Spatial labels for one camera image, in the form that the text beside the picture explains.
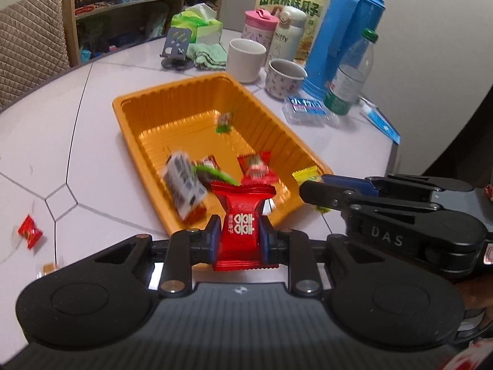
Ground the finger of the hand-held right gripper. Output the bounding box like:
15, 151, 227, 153
299, 180, 440, 213
321, 174, 474, 197

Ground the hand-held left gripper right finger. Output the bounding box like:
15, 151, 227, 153
260, 216, 389, 297

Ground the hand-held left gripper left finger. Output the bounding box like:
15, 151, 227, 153
92, 216, 222, 297

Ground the long red snack packet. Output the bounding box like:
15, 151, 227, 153
210, 180, 280, 272

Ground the yellow candy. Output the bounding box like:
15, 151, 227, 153
292, 165, 332, 213

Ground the black white striped snack packet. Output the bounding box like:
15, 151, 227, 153
162, 151, 207, 222

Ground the green candy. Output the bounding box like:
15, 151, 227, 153
194, 164, 239, 186

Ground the small red white-print candy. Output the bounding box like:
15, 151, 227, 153
193, 155, 219, 183

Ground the orange plastic tray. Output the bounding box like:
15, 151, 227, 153
112, 72, 335, 236

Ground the blue white tube box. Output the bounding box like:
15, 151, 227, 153
358, 94, 401, 145

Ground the red white-label candy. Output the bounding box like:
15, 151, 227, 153
237, 151, 279, 186

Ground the clear box of blue packets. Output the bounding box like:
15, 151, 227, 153
282, 94, 336, 128

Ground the green cap plastic bottle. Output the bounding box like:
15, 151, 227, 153
323, 28, 380, 116

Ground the patterned white mug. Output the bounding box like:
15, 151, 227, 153
264, 59, 308, 101

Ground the red white printed cloth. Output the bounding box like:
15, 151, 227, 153
439, 345, 493, 370

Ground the plain white mug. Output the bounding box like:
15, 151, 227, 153
225, 39, 267, 84

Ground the blue thermos flask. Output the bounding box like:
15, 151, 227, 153
301, 0, 387, 103

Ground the white thermos bottle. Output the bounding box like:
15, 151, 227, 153
266, 6, 308, 66

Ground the clear wrapped orange candy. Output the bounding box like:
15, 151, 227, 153
35, 260, 64, 280

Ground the pink lidded cup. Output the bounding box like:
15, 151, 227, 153
243, 8, 279, 47

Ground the green cloth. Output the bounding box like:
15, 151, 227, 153
187, 42, 229, 71

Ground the small red gold candy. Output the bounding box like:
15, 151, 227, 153
17, 215, 44, 248

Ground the grey phone stand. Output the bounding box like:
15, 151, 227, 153
160, 27, 195, 71

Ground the green tissue box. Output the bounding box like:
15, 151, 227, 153
170, 3, 224, 45

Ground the wooden shelf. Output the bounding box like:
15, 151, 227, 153
62, 0, 227, 66

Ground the beige quilted chair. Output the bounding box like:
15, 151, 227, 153
0, 0, 72, 110

